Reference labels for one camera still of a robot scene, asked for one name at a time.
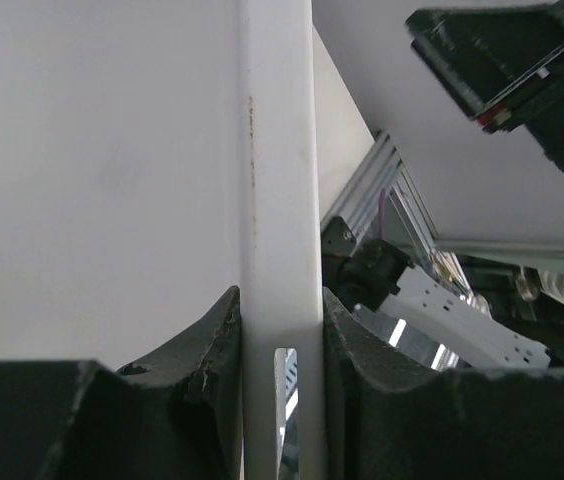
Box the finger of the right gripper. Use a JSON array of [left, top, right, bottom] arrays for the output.
[[406, 4, 564, 118]]

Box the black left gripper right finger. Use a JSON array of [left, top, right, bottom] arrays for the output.
[[323, 292, 564, 479]]

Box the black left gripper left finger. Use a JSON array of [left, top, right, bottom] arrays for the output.
[[0, 287, 241, 479]]

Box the white plastic tub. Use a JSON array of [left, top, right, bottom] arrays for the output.
[[0, 1, 367, 479]]

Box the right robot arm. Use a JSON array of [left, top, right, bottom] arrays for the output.
[[313, 1, 564, 479]]

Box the aluminium mounting rail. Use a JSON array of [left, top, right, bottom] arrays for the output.
[[318, 131, 564, 274]]

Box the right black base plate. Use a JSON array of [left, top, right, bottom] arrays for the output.
[[320, 216, 358, 291]]

